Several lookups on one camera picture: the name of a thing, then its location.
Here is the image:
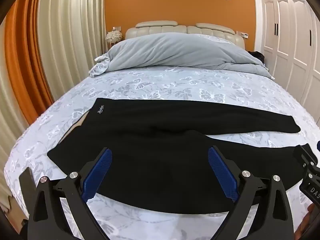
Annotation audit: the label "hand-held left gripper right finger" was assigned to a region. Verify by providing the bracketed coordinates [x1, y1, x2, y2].
[207, 145, 294, 240]

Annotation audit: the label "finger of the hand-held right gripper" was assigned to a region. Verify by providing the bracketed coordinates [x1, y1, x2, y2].
[293, 144, 320, 178]

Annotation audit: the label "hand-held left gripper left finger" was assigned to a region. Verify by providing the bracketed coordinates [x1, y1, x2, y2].
[27, 147, 113, 240]

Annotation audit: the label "black pants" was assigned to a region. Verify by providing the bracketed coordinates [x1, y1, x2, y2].
[47, 97, 310, 215]

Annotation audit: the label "butterfly print bed sheet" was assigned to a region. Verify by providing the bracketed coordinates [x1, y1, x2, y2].
[4, 65, 320, 240]

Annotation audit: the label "cream curtain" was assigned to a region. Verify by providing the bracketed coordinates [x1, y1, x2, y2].
[37, 0, 108, 100]
[0, 17, 33, 198]

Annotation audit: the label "dark cloth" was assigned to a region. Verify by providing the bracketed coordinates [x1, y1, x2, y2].
[249, 51, 266, 63]

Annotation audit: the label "grey duvet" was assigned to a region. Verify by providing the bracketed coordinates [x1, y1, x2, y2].
[89, 32, 274, 80]

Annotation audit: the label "white wardrobe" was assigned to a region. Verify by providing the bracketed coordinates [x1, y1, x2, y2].
[259, 0, 320, 120]

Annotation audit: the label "orange curtain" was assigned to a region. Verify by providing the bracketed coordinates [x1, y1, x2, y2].
[4, 0, 54, 125]

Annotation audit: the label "cream padded headboard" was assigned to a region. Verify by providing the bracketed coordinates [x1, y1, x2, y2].
[125, 20, 245, 48]

